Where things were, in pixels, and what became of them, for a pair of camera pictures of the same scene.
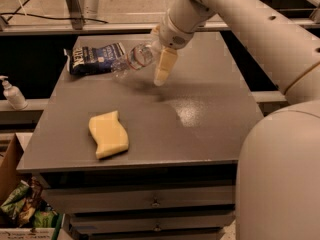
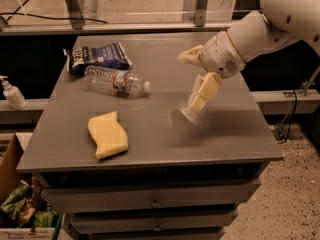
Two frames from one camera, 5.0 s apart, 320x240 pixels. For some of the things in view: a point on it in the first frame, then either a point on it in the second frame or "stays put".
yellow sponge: (109, 135) stays put
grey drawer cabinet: (177, 179) stays put
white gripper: (171, 36) to (220, 56)
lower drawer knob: (157, 228) stays put
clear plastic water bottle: (139, 57) to (120, 83)
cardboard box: (12, 155) stays put
